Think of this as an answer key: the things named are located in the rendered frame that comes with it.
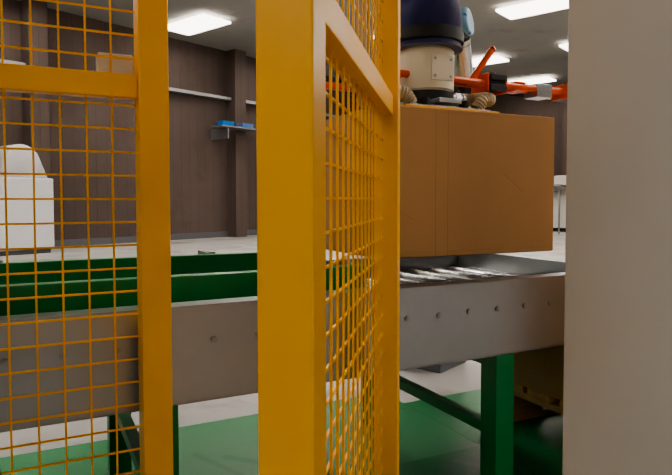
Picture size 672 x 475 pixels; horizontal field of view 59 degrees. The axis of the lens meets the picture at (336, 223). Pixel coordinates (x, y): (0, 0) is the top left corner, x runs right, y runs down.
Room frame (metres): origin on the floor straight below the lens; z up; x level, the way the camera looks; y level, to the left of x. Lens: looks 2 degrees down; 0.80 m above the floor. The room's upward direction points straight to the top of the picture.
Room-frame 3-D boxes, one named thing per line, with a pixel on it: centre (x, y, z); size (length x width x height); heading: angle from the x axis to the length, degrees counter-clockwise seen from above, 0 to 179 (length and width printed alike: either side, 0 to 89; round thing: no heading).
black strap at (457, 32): (1.86, -0.28, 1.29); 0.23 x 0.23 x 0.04
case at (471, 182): (1.85, -0.30, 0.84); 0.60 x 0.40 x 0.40; 116
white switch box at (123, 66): (1.05, 0.38, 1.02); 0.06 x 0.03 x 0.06; 117
